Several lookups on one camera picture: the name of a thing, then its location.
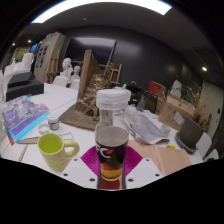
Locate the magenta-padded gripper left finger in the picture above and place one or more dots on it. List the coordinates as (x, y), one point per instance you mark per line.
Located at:
(81, 171)

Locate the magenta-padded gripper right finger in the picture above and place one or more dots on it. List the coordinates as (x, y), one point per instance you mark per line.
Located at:
(141, 171)

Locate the dark-labelled drink bottle white cap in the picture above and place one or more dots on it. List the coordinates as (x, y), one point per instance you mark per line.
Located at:
(111, 143)

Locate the light green mug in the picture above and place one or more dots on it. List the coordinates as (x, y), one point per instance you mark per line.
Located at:
(51, 151)

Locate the small yellow item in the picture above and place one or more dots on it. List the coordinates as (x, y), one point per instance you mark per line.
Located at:
(170, 146)

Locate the grey newspaper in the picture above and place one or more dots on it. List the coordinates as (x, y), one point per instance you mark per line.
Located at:
(145, 128)

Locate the small white cup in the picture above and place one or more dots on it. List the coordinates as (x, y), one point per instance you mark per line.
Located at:
(165, 129)

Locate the small jar white lid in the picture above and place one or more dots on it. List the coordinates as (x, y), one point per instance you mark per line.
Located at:
(53, 122)

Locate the wooden paintbrush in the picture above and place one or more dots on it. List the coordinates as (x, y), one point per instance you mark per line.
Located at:
(22, 154)

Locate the wooden sculpture on board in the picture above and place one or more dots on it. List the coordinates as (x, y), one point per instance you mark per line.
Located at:
(83, 110)

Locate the dried plant in grey pot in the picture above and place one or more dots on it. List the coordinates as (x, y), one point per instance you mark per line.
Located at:
(190, 133)

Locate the flat wooden ruler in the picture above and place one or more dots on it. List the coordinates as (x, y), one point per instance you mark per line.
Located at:
(28, 140)

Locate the brown cardboard box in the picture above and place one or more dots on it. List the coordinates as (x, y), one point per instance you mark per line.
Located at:
(170, 115)

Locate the white plastic chair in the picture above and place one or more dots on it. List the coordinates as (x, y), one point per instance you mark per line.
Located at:
(60, 81)
(212, 155)
(75, 84)
(204, 143)

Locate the purple and teal print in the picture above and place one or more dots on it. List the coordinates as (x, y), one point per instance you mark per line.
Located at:
(23, 116)

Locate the red box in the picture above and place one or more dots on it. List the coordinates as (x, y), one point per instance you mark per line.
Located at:
(156, 89)

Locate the small white plaster bust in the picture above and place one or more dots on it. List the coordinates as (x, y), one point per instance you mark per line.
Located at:
(76, 73)

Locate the large black box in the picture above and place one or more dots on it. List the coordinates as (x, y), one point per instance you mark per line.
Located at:
(25, 90)

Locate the small wooden easel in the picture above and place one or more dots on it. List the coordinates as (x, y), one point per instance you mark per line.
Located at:
(115, 71)

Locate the tall wooden easel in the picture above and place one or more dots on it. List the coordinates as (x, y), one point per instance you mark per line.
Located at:
(53, 68)

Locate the large white plaster bust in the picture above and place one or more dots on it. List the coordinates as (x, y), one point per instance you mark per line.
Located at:
(66, 65)

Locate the small black box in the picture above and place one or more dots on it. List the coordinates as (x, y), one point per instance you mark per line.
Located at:
(20, 80)

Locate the beige cabinet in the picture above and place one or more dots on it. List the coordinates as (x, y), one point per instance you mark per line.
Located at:
(50, 46)

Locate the long ceiling light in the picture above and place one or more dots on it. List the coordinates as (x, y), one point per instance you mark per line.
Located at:
(100, 5)

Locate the black wall screen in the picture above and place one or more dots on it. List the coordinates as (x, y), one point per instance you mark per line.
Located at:
(86, 50)

